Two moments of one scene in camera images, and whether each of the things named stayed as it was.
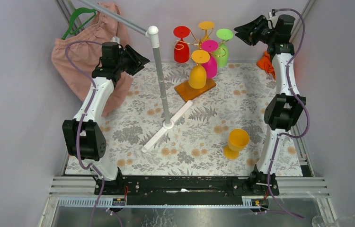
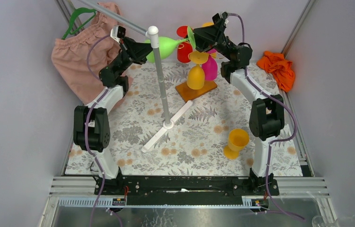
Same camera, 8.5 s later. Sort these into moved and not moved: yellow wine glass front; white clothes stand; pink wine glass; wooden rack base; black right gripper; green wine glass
Moved: green wine glass; black right gripper
Not moved: pink wine glass; yellow wine glass front; wooden rack base; white clothes stand
